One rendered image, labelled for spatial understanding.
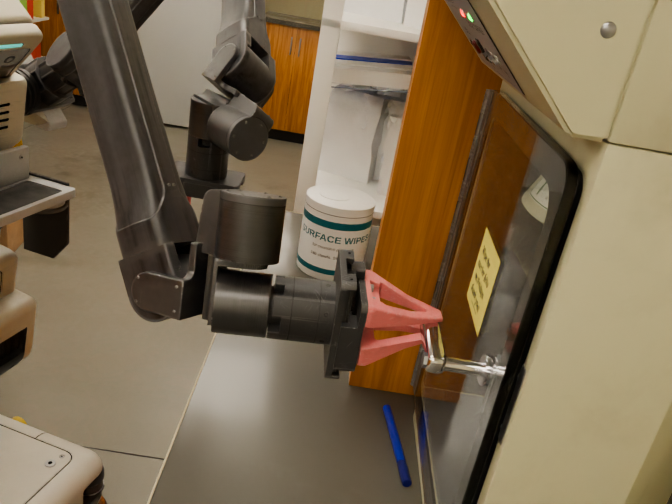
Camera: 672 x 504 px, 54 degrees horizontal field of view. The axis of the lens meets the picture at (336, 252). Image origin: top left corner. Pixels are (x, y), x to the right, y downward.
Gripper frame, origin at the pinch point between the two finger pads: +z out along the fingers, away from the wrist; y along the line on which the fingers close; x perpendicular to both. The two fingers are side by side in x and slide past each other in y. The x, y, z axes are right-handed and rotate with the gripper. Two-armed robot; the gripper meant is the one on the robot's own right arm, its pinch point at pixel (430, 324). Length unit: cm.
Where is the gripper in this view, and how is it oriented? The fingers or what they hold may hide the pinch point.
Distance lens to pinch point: 60.6
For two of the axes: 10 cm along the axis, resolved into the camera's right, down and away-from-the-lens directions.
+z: 9.9, 1.2, 0.9
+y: 1.5, -8.7, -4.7
